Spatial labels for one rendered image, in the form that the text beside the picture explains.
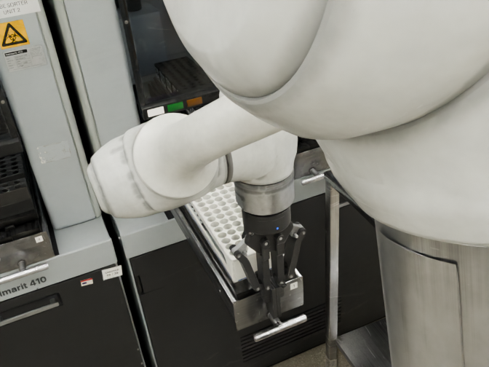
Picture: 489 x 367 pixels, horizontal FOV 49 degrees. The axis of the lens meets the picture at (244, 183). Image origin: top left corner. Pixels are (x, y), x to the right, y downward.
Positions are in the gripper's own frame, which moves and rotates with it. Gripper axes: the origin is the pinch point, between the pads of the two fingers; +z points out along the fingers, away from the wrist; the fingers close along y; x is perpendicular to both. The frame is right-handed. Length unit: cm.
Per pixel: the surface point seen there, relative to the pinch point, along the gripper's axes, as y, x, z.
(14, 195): 38, -47, -7
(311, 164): -30, -40, 3
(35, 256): 37, -40, 5
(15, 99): 31, -49, -27
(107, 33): 11, -48, -36
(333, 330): -28, -25, 48
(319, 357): -33, -41, 80
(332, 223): -27.4, -25.1, 10.9
